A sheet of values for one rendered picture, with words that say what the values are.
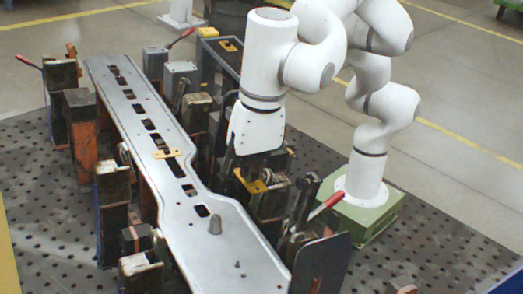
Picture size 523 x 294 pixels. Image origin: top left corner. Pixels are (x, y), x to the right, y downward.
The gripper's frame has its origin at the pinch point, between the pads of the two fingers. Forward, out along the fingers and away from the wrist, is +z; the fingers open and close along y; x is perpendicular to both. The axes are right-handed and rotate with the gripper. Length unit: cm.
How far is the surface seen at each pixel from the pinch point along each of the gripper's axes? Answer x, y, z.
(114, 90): -88, 4, 28
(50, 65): -102, 22, 23
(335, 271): 26.7, -2.0, 2.4
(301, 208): 0.0, -14.8, 14.7
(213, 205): -20.8, -3.4, 27.6
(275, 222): -15.3, -19.8, 33.9
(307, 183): 0.7, -14.4, 7.0
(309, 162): -63, -67, 58
